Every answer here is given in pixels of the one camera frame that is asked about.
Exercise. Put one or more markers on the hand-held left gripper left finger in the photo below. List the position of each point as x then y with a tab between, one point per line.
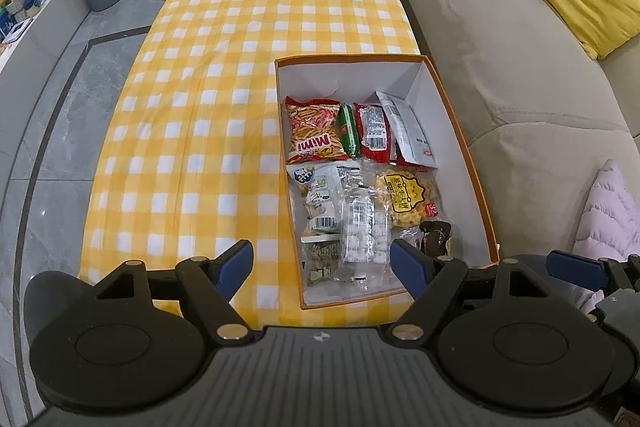
235	264

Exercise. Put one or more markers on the small clear snack packet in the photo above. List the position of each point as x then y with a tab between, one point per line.
356	177

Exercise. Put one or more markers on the yellow cushion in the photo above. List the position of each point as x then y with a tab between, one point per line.
595	7

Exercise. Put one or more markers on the green sausage snack packet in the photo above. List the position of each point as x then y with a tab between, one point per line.
348	129

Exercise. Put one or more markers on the grey low cabinet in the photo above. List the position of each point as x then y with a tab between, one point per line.
45	27

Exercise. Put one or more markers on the orange cardboard box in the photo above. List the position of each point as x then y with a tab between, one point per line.
450	157

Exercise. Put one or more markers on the large red noodle snack packet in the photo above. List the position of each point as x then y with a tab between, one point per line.
410	134

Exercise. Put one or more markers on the clear packet of white candies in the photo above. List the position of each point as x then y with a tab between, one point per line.
365	227

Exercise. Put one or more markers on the red packet with white label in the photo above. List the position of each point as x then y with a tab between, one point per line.
374	132

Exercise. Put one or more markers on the clear packet with green label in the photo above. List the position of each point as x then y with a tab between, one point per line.
320	264

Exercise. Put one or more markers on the dark snack packet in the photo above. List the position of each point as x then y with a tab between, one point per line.
436	238

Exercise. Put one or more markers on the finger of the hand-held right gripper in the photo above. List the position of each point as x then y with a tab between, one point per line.
572	264

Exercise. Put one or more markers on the yellow biscuit packet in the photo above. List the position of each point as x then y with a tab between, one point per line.
407	197

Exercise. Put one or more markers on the yellow checkered tablecloth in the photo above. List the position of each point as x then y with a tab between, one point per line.
225	57

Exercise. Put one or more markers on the beige sofa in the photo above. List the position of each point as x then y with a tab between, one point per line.
515	82

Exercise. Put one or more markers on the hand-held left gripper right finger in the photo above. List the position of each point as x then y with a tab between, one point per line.
410	264

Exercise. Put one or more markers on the clear packet with blue logo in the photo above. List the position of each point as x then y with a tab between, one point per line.
312	197

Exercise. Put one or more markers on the bear picture calendar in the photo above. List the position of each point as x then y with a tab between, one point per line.
15	2

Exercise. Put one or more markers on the orange striped stick snack packet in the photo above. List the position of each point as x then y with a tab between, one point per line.
315	132

